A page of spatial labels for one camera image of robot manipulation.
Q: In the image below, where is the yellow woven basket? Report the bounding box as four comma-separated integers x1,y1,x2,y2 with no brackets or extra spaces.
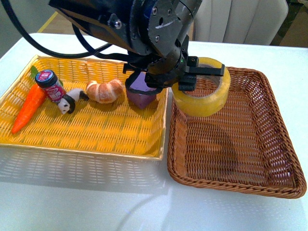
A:
0,55,168,160

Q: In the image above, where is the black cable bundle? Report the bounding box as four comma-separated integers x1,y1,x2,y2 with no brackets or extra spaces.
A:
0,0,150,64

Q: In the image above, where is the toy panda figurine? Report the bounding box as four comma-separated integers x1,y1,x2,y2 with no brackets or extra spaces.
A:
58,88,89,115

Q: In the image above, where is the orange toy carrot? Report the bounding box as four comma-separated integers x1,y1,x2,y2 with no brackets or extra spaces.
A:
11,65,49,134

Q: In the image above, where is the toy croissant bread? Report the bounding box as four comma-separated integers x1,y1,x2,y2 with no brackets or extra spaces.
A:
86,78,124,104

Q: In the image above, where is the brown wicker basket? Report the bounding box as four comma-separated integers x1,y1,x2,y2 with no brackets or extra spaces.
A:
167,67,307,199

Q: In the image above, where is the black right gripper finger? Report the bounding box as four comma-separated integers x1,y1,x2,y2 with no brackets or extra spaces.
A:
178,75,196,91

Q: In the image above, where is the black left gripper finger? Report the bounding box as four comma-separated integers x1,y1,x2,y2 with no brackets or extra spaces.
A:
185,64,225,76

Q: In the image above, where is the small dark jar red label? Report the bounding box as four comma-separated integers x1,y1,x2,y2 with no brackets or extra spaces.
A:
35,69,66,104

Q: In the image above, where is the yellow clear tape roll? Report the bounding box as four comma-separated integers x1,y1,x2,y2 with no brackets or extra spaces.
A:
172,57,231,117

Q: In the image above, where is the grey chair right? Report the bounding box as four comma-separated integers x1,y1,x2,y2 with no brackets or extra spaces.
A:
193,0,288,45

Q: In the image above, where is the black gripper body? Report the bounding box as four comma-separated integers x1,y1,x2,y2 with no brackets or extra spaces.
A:
123,36,199,94

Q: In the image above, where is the purple cube block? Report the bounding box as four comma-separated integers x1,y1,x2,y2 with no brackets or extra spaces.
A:
126,72,156,109

